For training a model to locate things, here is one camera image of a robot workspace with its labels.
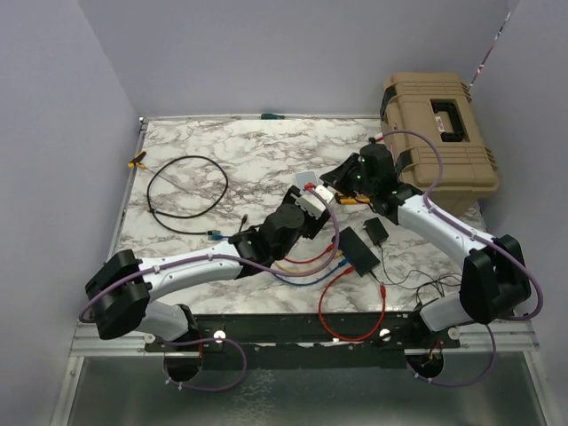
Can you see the black network switch box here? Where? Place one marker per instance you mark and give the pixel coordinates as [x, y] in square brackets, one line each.
[356, 252]

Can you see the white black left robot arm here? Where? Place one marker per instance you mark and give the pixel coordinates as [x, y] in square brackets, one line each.
[238, 257]

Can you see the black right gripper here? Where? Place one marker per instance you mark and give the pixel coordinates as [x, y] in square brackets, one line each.
[338, 177]

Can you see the yellow black utility knife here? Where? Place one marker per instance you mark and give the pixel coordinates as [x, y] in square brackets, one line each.
[347, 200]

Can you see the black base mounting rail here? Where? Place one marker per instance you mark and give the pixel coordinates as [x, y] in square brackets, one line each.
[228, 342]

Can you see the green screwdriver at wall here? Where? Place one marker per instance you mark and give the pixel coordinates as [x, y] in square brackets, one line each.
[270, 116]

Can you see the black power adapter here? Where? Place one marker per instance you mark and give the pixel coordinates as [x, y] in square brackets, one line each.
[376, 231]

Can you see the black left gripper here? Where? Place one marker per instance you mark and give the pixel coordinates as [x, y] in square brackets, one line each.
[313, 224]

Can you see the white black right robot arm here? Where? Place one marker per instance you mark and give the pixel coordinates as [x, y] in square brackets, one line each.
[493, 283]

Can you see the yellow black screwdriver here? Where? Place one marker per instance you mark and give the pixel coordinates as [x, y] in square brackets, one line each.
[137, 162]

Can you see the aluminium frame rail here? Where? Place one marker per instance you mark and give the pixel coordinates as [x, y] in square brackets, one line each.
[117, 296]

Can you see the tan plastic tool case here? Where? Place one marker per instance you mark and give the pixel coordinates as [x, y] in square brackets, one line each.
[437, 106]

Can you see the white small router box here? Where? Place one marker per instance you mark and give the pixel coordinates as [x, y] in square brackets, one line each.
[304, 178]

